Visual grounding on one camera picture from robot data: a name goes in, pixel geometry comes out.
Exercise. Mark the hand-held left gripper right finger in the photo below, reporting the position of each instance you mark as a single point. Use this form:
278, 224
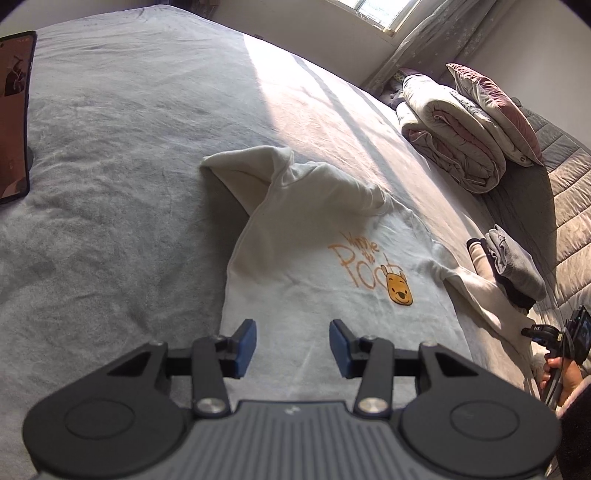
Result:
340, 347

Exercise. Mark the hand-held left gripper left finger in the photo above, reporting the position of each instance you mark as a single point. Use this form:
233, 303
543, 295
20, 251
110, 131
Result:
244, 347

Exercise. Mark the white bear print sweatshirt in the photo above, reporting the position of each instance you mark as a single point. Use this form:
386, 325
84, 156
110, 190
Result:
295, 240

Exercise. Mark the person's right forearm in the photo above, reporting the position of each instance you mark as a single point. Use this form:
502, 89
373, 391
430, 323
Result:
579, 392

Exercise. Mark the person's right hand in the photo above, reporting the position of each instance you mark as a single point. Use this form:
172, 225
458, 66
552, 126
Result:
570, 378

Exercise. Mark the folded black garment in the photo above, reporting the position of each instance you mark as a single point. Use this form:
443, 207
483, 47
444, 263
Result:
519, 299

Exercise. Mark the folded grey sweater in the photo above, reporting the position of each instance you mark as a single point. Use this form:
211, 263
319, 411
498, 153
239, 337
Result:
515, 263

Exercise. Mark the folded cream garment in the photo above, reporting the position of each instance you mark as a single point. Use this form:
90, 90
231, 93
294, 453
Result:
480, 261

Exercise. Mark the grey quilted headboard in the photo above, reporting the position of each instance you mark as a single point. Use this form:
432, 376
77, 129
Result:
570, 198

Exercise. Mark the folded beige pink quilt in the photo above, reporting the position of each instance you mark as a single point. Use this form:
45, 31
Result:
455, 138

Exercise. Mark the grey pink pillow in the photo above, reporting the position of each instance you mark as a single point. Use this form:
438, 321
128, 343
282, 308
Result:
496, 106

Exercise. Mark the grey bed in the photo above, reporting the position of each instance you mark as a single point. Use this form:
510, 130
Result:
115, 138

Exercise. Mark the grey patterned curtain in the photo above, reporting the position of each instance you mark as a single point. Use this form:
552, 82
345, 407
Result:
429, 50

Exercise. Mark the black smartphone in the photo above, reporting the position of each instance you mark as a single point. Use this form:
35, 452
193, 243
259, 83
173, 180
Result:
14, 115

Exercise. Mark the window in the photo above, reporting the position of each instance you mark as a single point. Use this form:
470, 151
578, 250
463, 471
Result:
369, 11

